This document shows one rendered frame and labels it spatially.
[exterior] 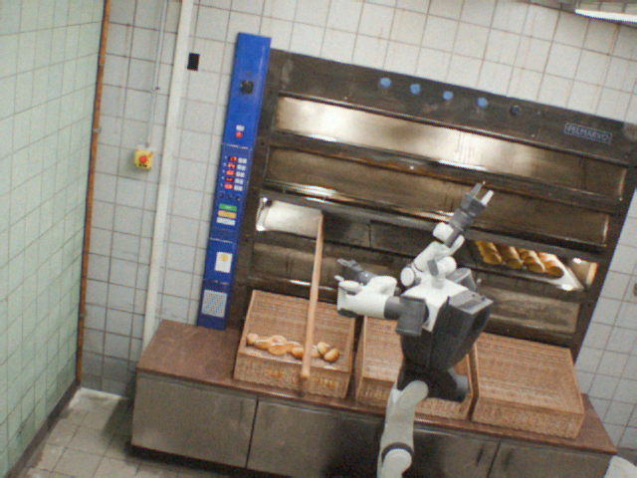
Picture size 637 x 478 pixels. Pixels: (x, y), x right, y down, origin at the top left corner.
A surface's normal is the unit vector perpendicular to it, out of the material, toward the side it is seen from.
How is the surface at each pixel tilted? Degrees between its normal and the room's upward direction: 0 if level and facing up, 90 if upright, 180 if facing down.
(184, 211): 90
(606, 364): 90
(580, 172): 70
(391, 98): 90
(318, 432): 90
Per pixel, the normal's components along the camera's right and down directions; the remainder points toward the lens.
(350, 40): -0.05, 0.33
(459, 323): -0.61, 0.17
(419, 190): 0.01, 0.00
